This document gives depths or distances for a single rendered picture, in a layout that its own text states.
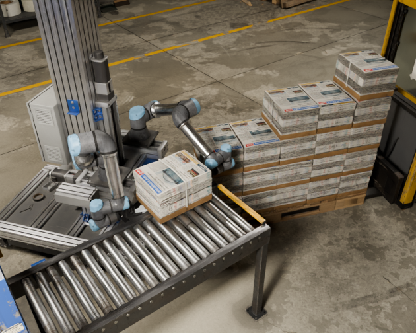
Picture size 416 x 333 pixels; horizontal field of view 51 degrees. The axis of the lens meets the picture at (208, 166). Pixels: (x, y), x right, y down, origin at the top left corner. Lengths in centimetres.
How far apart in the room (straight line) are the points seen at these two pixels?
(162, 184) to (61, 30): 106
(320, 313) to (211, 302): 75
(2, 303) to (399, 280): 279
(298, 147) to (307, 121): 22
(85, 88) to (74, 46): 26
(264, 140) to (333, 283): 116
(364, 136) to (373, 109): 24
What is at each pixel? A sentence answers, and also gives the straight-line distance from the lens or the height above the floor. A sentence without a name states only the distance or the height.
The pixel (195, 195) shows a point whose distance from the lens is 262.
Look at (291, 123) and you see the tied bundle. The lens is 321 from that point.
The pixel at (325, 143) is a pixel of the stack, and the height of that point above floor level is 74.
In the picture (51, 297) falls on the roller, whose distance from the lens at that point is 236.
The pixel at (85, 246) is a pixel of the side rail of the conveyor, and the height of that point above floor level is 80.
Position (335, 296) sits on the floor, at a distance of 335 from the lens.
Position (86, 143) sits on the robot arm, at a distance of 241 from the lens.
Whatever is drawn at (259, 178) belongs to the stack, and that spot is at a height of 52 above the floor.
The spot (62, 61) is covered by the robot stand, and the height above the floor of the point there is 154.
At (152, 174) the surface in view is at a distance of 257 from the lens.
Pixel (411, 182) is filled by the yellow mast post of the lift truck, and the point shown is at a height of 33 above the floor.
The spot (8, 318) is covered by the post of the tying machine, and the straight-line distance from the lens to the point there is 159.
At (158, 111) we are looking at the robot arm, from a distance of 320.
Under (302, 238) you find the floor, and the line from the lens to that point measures 367.
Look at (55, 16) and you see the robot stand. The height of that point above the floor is 181.
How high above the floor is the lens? 258
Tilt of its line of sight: 36 degrees down
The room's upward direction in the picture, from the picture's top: 1 degrees counter-clockwise
